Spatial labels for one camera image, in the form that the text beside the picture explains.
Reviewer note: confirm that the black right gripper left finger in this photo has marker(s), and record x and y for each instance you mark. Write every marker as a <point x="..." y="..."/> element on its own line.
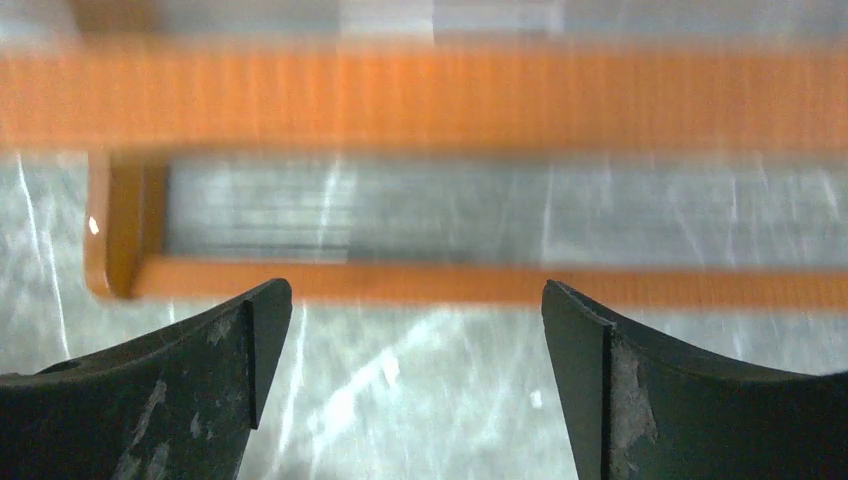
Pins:
<point x="177" y="403"/>

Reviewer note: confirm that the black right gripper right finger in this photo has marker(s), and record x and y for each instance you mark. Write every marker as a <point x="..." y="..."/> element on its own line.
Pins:
<point x="640" y="404"/>

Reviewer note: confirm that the orange wooden rack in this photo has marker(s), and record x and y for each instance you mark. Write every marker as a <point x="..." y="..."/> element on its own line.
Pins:
<point x="130" y="102"/>

